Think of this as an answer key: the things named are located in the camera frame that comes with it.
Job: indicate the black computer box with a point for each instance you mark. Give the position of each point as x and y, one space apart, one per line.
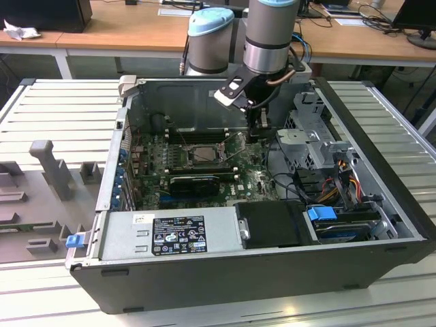
44 13

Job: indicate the grey parts rack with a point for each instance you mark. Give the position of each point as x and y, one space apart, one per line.
41 204

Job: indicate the blue plastic latch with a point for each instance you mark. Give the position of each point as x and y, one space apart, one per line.
74 241

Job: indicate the black plastic shroud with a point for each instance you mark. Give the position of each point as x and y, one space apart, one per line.
272 221

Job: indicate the black monitor with stand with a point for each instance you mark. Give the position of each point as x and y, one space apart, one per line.
417 17

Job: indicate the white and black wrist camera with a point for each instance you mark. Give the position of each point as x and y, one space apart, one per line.
231 92

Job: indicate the green motherboard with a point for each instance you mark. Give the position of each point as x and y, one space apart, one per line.
245 184

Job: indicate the hard disk in blue carrier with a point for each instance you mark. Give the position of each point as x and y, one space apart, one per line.
340 226

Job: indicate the white paper sheets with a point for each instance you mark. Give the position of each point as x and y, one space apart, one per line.
344 15

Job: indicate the silver metal drive cage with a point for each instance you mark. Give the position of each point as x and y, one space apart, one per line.
306 143

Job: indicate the crumpled white paper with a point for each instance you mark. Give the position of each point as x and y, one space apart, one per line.
20 31

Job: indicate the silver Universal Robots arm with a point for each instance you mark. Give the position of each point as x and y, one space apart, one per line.
269 34

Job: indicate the black graphics card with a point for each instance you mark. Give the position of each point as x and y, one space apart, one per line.
194 186

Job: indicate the silver power supply with label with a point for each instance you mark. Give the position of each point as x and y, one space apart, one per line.
163 235

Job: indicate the black and silver PC case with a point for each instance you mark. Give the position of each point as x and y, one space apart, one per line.
238 282

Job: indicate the CPU socket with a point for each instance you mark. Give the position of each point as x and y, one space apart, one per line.
188 157

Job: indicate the wooden desk with white frame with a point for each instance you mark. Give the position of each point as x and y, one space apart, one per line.
357 44
129 30

